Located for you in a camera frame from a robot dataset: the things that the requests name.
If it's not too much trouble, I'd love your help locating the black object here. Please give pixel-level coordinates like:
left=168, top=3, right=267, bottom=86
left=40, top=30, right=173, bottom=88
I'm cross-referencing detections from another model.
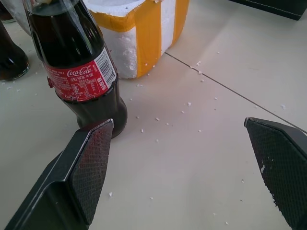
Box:
left=227, top=0, right=307, bottom=21

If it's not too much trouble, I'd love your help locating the dark bottle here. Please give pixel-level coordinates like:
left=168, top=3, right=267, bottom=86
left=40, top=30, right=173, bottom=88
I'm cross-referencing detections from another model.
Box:
left=0, top=20, right=31, bottom=82

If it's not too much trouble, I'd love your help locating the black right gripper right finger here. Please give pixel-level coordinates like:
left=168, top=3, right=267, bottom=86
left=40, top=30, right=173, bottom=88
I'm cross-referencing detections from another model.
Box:
left=244, top=117, right=307, bottom=230

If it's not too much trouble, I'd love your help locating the white foam box yellow tape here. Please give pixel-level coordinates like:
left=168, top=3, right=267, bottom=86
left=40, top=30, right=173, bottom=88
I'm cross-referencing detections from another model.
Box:
left=84, top=0, right=190, bottom=80

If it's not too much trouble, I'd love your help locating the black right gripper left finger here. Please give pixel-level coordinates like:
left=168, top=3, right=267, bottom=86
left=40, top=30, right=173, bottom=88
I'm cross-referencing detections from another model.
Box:
left=4, top=118, right=114, bottom=230

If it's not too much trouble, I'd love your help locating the red-label glass cola bottle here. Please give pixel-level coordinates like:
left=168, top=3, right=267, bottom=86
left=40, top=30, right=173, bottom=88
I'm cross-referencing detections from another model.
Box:
left=24, top=0, right=128, bottom=139

